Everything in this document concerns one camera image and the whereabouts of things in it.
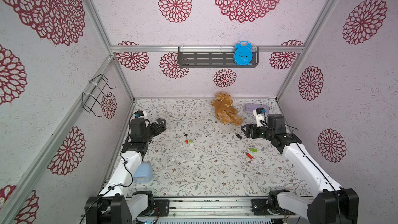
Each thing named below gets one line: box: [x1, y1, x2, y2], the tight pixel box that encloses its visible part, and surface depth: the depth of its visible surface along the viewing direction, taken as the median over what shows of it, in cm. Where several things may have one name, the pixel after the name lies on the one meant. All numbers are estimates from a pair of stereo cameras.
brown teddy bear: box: [210, 91, 244, 126], surface depth 106 cm
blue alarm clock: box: [233, 40, 253, 66], surface depth 90 cm
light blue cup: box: [133, 161, 153, 183], surface depth 81 cm
